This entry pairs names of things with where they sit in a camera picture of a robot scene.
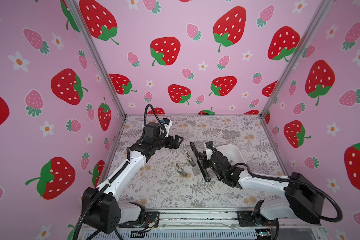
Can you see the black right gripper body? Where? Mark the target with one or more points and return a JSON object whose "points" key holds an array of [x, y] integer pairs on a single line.
{"points": [[208, 163]]}

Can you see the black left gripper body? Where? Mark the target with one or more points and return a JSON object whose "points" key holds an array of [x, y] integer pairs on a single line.
{"points": [[167, 143]]}

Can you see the beige eraser block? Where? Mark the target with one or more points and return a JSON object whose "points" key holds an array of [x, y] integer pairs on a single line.
{"points": [[180, 170]]}

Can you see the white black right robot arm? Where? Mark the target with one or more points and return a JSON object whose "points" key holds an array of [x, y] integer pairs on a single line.
{"points": [[299, 197]]}

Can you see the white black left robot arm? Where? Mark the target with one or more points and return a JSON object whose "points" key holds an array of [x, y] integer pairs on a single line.
{"points": [[100, 208]]}

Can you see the white plastic tray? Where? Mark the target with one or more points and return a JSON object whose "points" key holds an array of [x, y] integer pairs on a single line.
{"points": [[228, 155]]}

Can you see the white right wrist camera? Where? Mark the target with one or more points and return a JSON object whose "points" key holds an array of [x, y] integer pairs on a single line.
{"points": [[210, 149]]}

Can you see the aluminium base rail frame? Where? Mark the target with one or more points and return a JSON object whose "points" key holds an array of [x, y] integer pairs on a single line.
{"points": [[210, 224]]}

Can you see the aluminium corner post left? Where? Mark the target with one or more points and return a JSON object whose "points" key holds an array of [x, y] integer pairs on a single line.
{"points": [[78, 18]]}

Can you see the aluminium corner post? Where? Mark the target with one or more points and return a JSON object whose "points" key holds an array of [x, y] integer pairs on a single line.
{"points": [[78, 18], [309, 33]]}

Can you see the aluminium corner post right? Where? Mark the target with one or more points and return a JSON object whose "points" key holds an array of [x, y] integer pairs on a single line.
{"points": [[309, 33]]}

